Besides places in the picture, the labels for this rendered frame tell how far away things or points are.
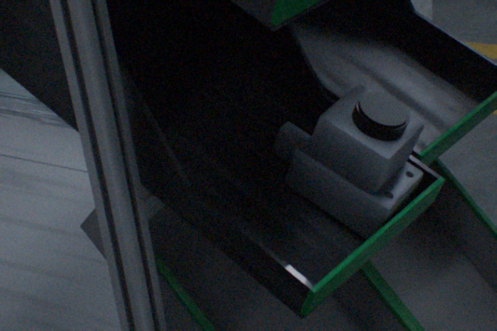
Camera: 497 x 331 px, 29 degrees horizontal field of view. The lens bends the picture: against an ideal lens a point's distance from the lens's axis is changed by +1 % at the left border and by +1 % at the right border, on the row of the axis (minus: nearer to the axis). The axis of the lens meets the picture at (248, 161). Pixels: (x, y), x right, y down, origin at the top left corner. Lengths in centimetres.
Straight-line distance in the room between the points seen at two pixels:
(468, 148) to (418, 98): 247
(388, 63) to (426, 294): 18
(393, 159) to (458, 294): 28
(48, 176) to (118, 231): 87
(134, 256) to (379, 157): 14
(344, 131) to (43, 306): 67
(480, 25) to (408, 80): 343
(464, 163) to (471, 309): 229
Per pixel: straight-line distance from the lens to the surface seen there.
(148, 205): 54
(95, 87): 49
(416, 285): 76
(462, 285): 79
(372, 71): 69
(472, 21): 417
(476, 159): 309
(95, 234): 61
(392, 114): 52
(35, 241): 125
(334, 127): 52
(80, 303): 112
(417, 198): 56
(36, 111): 156
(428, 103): 68
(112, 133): 50
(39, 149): 148
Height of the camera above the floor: 150
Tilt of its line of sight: 28 degrees down
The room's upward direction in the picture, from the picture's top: 7 degrees counter-clockwise
